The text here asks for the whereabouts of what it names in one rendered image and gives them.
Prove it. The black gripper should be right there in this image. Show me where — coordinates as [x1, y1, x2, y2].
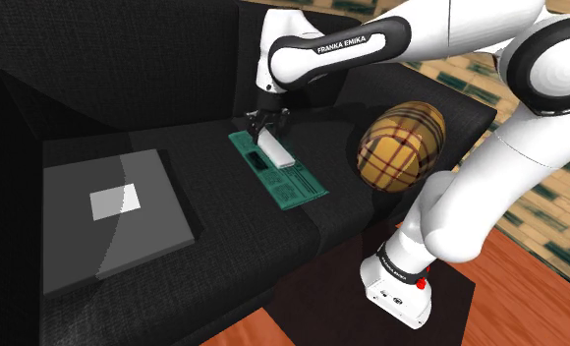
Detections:
[246, 91, 291, 144]

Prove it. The white remote control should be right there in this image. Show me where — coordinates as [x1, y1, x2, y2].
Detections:
[256, 128, 297, 170]

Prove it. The yellow plaid cushion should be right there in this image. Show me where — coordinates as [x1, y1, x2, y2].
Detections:
[356, 100, 447, 194]

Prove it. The black fabric sofa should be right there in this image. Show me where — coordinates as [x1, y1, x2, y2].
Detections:
[0, 0, 499, 346]

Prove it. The dark robot stand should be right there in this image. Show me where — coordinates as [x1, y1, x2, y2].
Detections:
[263, 224, 477, 346]

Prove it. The grey flat box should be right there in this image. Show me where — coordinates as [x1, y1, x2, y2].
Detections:
[42, 147, 197, 299]

